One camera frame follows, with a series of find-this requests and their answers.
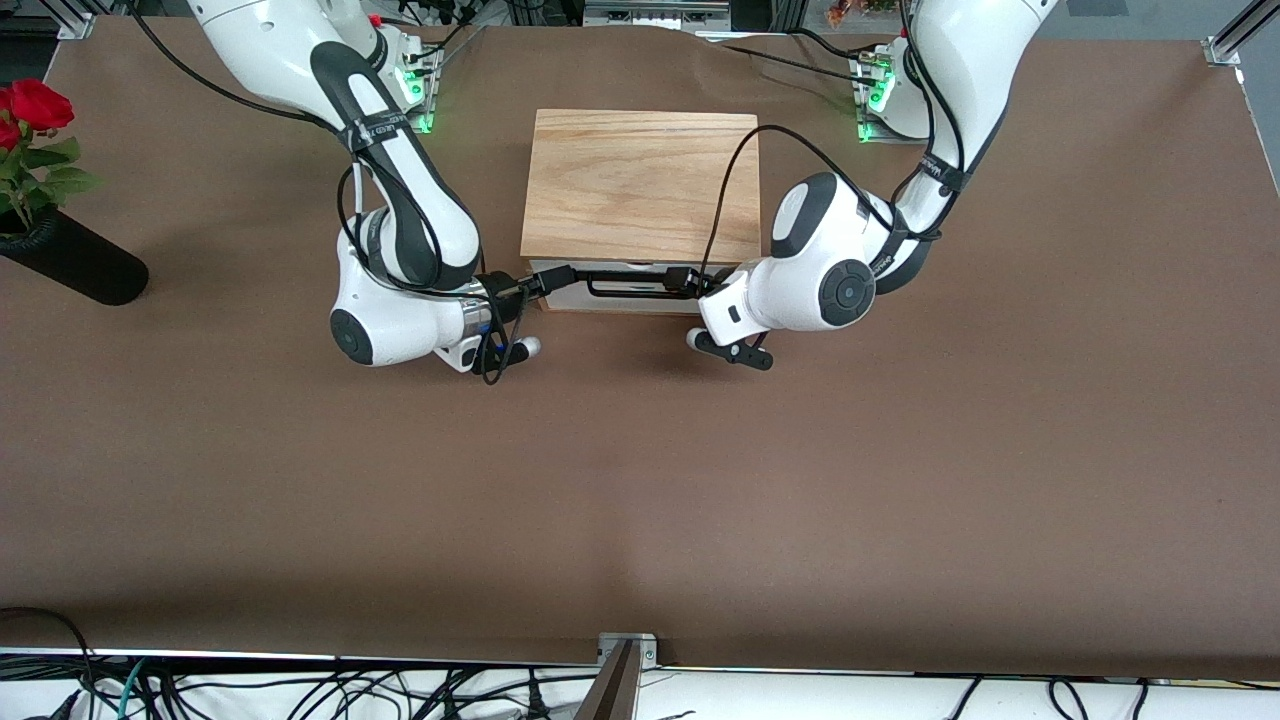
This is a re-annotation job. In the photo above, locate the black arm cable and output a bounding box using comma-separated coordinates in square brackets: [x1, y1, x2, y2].
[698, 0, 969, 291]
[128, 0, 533, 387]

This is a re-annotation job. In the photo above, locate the teal cable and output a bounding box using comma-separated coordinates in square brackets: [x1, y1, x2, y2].
[112, 658, 149, 720]

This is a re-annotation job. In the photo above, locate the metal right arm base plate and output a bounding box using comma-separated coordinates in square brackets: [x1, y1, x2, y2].
[400, 40, 441, 136]

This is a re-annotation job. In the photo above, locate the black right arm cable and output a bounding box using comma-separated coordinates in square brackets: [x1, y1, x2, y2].
[128, 0, 533, 387]

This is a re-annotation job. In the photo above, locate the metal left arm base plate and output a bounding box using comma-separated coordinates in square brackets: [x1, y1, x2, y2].
[850, 55, 906, 146]

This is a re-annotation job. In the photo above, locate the light wooden drawer cabinet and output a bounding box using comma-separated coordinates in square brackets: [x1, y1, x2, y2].
[519, 108, 764, 314]

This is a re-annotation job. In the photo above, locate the black cable tangle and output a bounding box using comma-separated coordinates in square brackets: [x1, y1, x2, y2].
[150, 665, 601, 720]

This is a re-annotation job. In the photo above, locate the white-fronted drawer with black handle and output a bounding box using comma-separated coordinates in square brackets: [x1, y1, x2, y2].
[529, 259, 707, 314]

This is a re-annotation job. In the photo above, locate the black looped cable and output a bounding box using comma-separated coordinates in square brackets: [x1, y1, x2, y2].
[0, 606, 98, 720]

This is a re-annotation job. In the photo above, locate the aluminium frame profile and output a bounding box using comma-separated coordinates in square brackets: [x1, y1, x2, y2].
[45, 0, 97, 43]
[1202, 0, 1280, 69]

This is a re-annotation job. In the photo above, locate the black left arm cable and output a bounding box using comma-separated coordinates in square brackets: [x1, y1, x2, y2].
[698, 0, 969, 291]

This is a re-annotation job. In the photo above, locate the red rose with leaves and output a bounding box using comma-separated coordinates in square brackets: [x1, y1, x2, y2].
[0, 78, 107, 237]

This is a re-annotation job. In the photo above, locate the long black base cable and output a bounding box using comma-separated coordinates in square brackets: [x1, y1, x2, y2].
[690, 30, 886, 81]

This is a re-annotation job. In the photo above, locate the brown table cover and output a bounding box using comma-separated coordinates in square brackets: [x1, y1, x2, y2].
[0, 15, 1280, 683]

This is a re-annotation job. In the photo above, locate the black cylindrical vase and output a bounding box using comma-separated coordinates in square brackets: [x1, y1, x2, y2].
[0, 205, 150, 308]

